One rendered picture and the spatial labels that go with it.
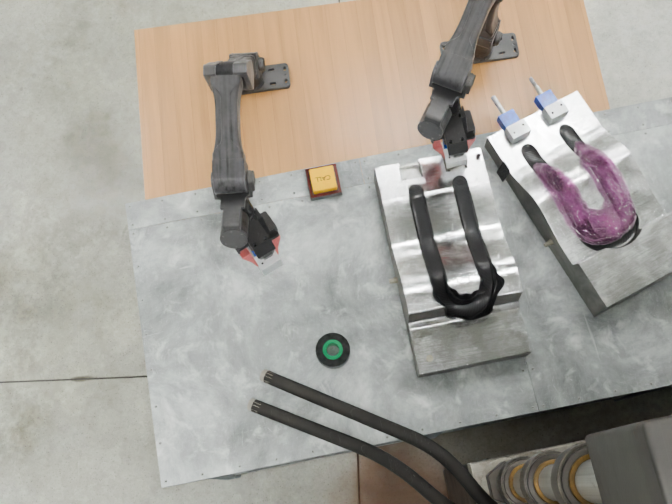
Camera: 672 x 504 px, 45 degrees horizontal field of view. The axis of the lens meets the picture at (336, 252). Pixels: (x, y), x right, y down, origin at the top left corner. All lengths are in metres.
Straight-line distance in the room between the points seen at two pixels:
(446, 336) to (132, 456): 1.30
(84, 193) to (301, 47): 1.16
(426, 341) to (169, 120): 0.87
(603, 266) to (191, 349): 0.97
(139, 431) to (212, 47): 1.29
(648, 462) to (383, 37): 1.65
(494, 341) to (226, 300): 0.64
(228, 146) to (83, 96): 1.60
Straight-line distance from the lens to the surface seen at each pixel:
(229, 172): 1.66
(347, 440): 1.85
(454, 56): 1.74
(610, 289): 1.94
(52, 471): 2.91
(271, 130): 2.13
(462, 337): 1.90
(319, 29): 2.25
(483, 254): 1.90
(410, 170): 2.00
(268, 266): 1.84
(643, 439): 0.76
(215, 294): 2.00
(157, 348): 2.01
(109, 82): 3.22
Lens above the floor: 2.72
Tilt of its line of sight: 74 degrees down
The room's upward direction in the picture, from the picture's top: 8 degrees counter-clockwise
